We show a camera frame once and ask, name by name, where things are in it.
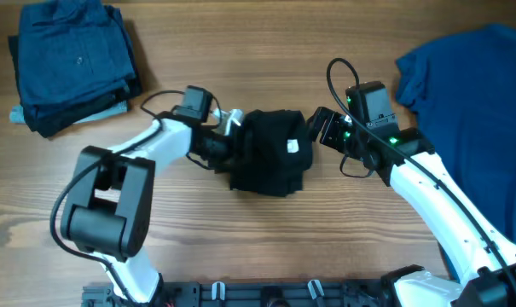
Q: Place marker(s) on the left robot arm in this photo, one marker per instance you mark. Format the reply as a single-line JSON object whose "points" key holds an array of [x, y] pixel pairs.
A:
{"points": [[103, 214]]}

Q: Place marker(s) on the folded blue denim shirt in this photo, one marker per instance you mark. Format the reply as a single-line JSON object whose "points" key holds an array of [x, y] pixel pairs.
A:
{"points": [[52, 19]]}

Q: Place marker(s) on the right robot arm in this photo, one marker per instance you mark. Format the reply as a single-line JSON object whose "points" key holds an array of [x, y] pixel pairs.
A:
{"points": [[482, 259]]}

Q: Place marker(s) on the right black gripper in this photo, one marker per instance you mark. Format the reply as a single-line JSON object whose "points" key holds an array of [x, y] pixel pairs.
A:
{"points": [[332, 132]]}

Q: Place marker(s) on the black t-shirt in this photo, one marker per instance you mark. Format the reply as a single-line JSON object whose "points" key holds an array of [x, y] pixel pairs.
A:
{"points": [[272, 152]]}

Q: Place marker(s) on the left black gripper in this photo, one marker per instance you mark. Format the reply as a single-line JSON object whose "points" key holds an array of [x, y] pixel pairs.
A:
{"points": [[223, 150]]}

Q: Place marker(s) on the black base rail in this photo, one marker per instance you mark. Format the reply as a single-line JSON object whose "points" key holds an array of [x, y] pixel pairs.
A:
{"points": [[313, 293]]}

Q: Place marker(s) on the blue t-shirt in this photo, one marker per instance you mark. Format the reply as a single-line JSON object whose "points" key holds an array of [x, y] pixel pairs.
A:
{"points": [[462, 90]]}

